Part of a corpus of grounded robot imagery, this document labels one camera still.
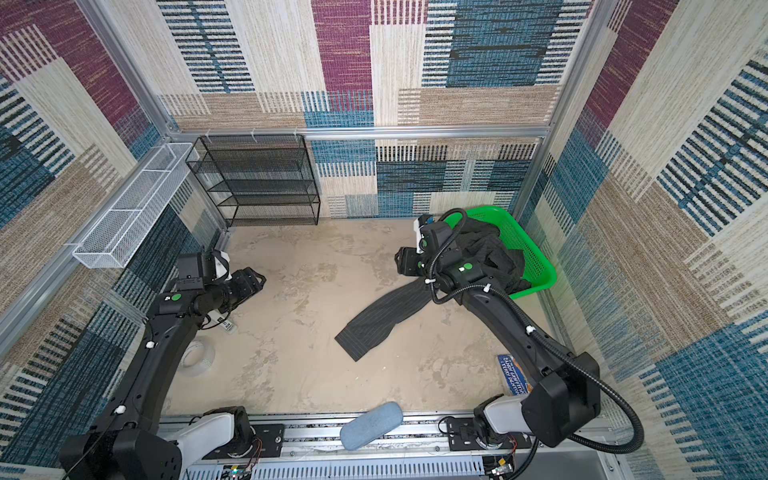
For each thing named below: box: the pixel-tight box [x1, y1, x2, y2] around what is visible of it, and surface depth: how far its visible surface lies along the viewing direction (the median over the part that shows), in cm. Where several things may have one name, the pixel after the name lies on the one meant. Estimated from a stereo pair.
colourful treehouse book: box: [497, 354, 533, 396], surface depth 82 cm
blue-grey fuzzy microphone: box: [340, 402, 403, 451], surface depth 74 cm
